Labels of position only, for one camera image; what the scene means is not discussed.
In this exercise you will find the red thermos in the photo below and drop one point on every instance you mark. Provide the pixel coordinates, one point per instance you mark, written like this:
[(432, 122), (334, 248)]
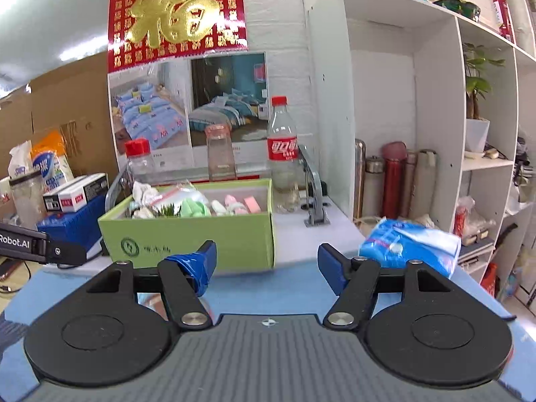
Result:
[(393, 184)]

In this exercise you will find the white pipe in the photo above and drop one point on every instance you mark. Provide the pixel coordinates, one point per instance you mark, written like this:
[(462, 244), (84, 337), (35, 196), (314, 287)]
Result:
[(521, 4)]

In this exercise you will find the cardboard sheet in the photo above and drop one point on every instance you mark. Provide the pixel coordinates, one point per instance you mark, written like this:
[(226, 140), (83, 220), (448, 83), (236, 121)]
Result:
[(54, 100)]

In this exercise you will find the black box white print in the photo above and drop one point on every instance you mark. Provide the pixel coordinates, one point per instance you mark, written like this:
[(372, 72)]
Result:
[(96, 184)]

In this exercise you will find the clear bottle red label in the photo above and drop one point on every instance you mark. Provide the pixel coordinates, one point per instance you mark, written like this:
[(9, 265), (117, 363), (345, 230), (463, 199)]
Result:
[(282, 150)]

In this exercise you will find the rose gold thermos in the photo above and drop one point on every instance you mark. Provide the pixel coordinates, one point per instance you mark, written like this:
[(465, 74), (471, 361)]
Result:
[(409, 184)]

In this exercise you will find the red spray can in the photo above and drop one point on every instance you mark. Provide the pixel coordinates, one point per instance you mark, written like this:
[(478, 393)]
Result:
[(502, 16)]

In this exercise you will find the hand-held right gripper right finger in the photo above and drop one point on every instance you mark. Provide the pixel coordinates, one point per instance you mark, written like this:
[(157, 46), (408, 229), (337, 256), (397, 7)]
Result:
[(331, 269)]

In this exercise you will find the red white plastic bag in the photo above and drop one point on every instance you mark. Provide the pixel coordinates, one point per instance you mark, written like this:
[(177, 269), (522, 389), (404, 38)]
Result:
[(465, 222)]

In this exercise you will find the orange bag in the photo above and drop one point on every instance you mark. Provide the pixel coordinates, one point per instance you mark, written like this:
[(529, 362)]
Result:
[(48, 140)]

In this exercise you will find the white shelf unit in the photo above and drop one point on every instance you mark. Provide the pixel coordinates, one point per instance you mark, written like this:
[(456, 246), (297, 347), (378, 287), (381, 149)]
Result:
[(435, 92)]

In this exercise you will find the pink white soft toy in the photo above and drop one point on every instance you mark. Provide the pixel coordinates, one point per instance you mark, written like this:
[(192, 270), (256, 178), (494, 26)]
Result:
[(234, 206)]

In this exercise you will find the green towel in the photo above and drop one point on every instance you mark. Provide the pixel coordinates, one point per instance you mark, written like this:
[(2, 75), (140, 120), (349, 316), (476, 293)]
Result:
[(194, 208)]

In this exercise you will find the silver thermos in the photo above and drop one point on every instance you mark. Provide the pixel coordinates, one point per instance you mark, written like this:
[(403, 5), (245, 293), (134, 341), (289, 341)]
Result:
[(373, 188)]

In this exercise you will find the dark green bowl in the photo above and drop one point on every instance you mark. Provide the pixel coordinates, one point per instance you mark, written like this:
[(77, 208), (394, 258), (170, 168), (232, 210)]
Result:
[(458, 8)]

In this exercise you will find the blue tissue pack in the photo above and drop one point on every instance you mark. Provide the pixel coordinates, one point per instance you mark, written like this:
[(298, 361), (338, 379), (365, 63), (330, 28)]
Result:
[(402, 243)]

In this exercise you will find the white plant pot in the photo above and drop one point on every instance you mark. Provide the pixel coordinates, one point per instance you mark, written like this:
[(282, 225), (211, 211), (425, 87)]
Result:
[(477, 134)]

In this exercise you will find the grey metal bracket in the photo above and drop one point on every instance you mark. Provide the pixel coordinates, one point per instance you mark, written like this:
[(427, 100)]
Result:
[(316, 214)]

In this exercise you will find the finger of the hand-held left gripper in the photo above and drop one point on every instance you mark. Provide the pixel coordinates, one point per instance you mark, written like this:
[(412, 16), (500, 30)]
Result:
[(63, 252)]

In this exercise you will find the green cardboard box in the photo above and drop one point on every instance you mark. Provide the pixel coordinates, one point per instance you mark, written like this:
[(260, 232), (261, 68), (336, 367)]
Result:
[(234, 238)]

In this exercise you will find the clear plastic bag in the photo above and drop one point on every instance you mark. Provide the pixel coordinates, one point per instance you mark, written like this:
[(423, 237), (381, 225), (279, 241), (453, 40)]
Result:
[(176, 194)]

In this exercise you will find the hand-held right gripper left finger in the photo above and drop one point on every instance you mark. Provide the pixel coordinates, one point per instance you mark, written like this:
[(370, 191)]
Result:
[(197, 269)]

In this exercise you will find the clear plastic jar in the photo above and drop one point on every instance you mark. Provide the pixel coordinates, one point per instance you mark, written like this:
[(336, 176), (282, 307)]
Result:
[(25, 205)]

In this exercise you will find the glass jar pink lid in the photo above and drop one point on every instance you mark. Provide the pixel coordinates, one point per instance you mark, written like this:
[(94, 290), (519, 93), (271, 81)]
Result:
[(220, 159)]

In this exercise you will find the white box red label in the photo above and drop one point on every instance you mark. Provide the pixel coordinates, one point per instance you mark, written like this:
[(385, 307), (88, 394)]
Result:
[(71, 199)]

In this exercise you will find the white blue wipes pack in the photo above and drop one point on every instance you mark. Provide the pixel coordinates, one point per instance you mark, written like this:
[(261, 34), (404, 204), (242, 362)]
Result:
[(52, 171)]

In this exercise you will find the plastic jar red cap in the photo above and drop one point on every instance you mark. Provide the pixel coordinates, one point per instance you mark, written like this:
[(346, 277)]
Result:
[(138, 148)]

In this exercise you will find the pink sponge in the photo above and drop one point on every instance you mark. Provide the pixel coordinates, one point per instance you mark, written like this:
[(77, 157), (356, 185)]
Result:
[(252, 204)]

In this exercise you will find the bedding wall poster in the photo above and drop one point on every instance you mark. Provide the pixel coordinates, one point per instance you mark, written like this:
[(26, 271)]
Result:
[(146, 113)]

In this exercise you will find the beige thermos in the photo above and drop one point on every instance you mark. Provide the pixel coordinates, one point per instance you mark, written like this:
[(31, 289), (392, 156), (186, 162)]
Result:
[(423, 184)]

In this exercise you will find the green potted plant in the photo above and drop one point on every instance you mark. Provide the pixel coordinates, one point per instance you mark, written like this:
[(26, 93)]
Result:
[(473, 88)]

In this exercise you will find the red gold wall poster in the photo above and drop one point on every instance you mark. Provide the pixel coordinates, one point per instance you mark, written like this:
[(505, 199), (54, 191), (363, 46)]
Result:
[(176, 12)]

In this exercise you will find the blue box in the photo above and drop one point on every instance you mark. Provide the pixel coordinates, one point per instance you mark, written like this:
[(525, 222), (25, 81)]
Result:
[(79, 222)]

